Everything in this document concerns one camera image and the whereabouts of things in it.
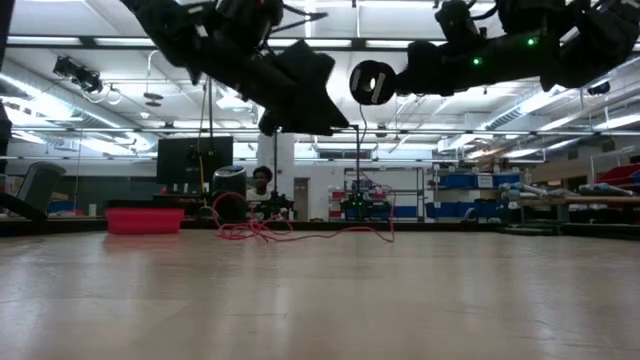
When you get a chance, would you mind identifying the blue storage bin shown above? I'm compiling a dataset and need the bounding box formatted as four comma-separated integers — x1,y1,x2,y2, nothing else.
492,172,521,189
424,200,501,219
438,172,476,190

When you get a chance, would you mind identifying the wooden workbench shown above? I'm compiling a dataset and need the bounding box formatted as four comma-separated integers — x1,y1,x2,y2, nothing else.
519,194,640,224

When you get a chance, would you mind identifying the person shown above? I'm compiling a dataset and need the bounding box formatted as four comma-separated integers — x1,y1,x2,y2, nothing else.
244,165,275,204

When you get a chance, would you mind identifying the black monitor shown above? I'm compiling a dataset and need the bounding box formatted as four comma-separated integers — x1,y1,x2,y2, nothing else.
155,135,235,186

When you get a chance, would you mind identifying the grey office chair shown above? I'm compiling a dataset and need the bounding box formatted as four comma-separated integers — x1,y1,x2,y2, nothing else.
16,161,67,217

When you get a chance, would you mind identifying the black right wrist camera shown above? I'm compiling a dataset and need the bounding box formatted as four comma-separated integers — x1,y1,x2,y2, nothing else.
433,0,489,47

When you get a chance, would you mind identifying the red plastic bin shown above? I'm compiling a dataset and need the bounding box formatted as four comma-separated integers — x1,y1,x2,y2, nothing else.
104,199,186,236

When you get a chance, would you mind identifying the red cord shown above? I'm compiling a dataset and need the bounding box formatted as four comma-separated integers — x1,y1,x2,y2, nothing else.
211,191,397,245

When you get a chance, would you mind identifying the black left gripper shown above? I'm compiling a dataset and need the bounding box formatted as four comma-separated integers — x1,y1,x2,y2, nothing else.
192,39,350,136

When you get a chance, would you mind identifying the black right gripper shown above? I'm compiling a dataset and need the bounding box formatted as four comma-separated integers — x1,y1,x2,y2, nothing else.
397,40,481,96

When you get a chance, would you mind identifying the black cord spool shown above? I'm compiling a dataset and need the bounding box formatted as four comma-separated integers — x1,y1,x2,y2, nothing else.
348,59,398,107

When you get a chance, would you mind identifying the background robot station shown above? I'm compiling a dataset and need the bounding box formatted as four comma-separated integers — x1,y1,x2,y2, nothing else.
339,192,394,222

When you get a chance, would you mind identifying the black ceiling-mounted device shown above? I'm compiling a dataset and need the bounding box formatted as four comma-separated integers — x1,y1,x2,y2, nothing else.
51,54,105,95

